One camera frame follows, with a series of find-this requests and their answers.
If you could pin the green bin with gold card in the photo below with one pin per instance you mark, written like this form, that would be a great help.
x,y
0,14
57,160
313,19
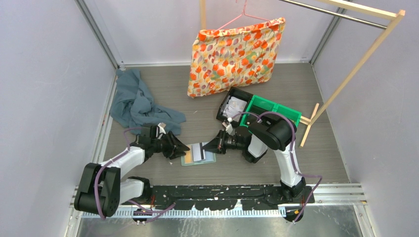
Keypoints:
x,y
289,113

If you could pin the white patterned cards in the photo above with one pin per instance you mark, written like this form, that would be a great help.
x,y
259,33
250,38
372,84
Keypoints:
x,y
233,107

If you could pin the blue grey cloth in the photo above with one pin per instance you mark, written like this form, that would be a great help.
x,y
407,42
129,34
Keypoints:
x,y
133,104

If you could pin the metal hanging rod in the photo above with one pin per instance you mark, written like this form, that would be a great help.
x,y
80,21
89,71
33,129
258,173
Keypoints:
x,y
336,14

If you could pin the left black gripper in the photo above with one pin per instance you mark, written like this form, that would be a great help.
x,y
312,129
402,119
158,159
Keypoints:
x,y
175,148

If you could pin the floral orange pillow bag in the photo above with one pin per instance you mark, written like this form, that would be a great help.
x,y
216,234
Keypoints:
x,y
222,59

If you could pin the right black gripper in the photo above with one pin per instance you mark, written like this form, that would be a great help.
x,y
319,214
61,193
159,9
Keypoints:
x,y
217,144

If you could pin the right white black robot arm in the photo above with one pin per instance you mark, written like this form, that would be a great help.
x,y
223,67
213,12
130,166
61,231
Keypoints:
x,y
255,140

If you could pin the pink wire hanger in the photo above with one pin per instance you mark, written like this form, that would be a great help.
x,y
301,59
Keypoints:
x,y
242,14

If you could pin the green bin with black card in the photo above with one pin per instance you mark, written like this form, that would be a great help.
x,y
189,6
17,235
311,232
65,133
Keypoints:
x,y
257,105

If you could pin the black plastic bin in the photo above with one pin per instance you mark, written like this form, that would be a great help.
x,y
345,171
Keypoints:
x,y
238,93

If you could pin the aluminium rail frame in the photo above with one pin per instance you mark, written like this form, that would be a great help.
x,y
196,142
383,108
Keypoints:
x,y
322,195

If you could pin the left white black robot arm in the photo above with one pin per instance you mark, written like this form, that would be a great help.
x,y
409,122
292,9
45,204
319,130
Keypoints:
x,y
101,190

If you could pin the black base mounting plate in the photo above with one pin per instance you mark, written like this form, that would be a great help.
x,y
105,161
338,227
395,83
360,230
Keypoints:
x,y
221,197

